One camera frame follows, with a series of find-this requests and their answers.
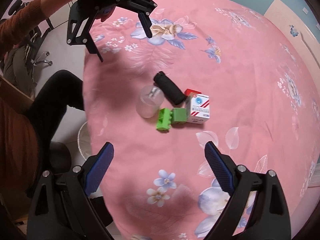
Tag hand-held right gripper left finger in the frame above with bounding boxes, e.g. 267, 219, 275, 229
26, 142, 115, 240

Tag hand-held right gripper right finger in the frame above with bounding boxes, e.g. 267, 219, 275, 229
204, 141, 292, 240

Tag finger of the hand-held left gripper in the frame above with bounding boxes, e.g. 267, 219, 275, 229
67, 0, 103, 63
115, 0, 157, 39

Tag white wastebasket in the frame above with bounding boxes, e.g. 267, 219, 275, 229
77, 121, 100, 160

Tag red and white box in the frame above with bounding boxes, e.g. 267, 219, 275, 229
184, 88, 210, 125

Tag dark green plastic block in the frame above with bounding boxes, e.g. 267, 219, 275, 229
172, 107, 189, 123

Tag black foam cylinder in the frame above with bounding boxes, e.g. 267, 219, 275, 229
153, 71, 187, 105

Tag bright green plastic block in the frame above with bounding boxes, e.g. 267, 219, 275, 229
156, 107, 174, 132

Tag clear plastic cup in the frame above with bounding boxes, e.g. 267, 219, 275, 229
136, 85, 164, 118

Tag person's left forearm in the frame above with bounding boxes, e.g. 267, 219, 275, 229
0, 0, 78, 58

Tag person's left hand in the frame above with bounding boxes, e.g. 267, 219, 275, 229
96, 6, 115, 22

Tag black office chair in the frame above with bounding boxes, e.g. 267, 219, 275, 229
1, 0, 54, 93

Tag person's black pants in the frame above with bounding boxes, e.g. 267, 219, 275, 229
25, 70, 114, 230

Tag person's rust sweater torso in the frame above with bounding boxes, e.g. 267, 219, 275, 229
0, 97, 38, 193

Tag pink floral blanket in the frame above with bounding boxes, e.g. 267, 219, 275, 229
82, 0, 320, 240

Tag brown cardboard box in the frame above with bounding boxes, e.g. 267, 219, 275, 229
0, 76, 34, 108

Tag white bed headboard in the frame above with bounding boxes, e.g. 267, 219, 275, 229
264, 0, 320, 70

